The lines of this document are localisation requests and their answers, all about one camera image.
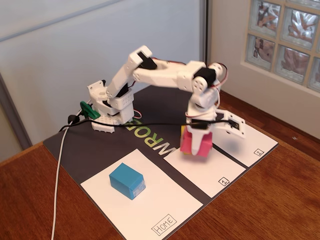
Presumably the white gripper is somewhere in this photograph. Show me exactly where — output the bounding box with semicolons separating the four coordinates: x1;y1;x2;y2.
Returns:
185;96;221;156

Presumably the black printed mat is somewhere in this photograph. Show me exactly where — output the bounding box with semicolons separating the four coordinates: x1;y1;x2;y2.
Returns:
42;84;279;240

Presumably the white paper sheet marked home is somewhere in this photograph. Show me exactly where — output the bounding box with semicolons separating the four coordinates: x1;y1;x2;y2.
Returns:
80;148;204;240

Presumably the black camera cable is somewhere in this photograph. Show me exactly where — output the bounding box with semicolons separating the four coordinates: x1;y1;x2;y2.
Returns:
58;113;235;133

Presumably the yellow paper box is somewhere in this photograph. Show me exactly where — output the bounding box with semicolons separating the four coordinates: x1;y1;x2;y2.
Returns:
180;125;193;156

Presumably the red paper box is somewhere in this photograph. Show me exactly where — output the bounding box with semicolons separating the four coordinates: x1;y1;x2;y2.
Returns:
179;131;214;159

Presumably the green clamp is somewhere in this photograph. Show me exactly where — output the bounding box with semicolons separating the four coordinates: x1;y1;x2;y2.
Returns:
79;100;101;120

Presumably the red white servo wire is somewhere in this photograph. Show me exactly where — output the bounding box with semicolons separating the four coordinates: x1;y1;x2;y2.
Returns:
149;57;230;118

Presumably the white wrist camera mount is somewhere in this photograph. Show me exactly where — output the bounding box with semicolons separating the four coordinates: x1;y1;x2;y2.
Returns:
214;109;247;139

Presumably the white paper sheet marked two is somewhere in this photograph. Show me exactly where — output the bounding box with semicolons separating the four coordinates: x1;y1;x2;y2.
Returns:
211;123;279;168

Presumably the frosted sliding door panel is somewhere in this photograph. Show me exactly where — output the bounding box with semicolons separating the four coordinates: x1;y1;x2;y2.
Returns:
0;0;208;151

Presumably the white cable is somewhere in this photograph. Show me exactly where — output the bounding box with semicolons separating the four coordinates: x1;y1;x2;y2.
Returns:
50;109;83;240

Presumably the white paper sheet marked one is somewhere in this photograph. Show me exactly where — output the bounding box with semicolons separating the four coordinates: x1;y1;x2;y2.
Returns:
163;147;247;199

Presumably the blue paper box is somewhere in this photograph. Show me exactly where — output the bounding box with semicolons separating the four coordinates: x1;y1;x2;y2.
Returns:
108;162;147;201

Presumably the glass block window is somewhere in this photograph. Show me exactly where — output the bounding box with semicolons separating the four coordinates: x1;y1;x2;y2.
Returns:
241;0;320;95

